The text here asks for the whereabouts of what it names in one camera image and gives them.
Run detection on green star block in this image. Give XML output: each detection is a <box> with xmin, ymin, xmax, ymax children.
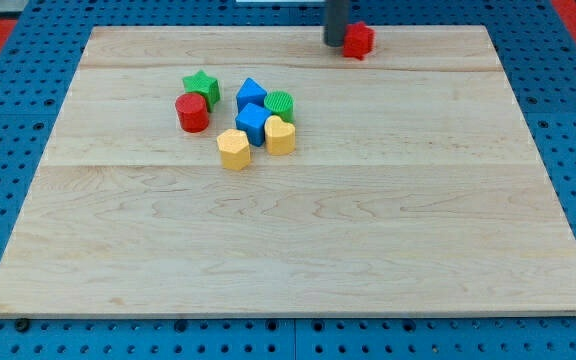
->
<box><xmin>182</xmin><ymin>70</ymin><xmax>221</xmax><ymax>113</ymax></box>

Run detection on yellow heart block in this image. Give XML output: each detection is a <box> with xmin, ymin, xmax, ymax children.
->
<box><xmin>264</xmin><ymin>115</ymin><xmax>296</xmax><ymax>156</ymax></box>

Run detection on yellow hexagon block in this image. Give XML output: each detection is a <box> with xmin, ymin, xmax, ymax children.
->
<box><xmin>216</xmin><ymin>129</ymin><xmax>252</xmax><ymax>170</ymax></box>

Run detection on blue cube block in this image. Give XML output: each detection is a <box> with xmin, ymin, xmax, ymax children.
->
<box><xmin>235</xmin><ymin>103</ymin><xmax>272</xmax><ymax>147</ymax></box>

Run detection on green cylinder block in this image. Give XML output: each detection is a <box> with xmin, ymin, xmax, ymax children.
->
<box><xmin>264</xmin><ymin>91</ymin><xmax>294</xmax><ymax>123</ymax></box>

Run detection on red cylinder block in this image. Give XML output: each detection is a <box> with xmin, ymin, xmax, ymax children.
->
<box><xmin>175</xmin><ymin>93</ymin><xmax>209</xmax><ymax>133</ymax></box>

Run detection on light wooden board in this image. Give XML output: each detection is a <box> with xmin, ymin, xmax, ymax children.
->
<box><xmin>0</xmin><ymin>26</ymin><xmax>576</xmax><ymax>319</ymax></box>

